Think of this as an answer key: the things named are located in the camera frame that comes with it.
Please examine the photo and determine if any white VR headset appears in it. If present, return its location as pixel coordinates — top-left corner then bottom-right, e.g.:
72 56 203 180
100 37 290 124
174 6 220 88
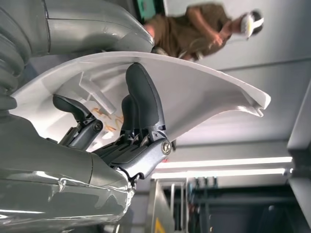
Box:
240 11 264 39

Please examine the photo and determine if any person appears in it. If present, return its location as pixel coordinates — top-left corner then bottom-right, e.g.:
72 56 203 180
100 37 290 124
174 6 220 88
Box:
143 3 264 62

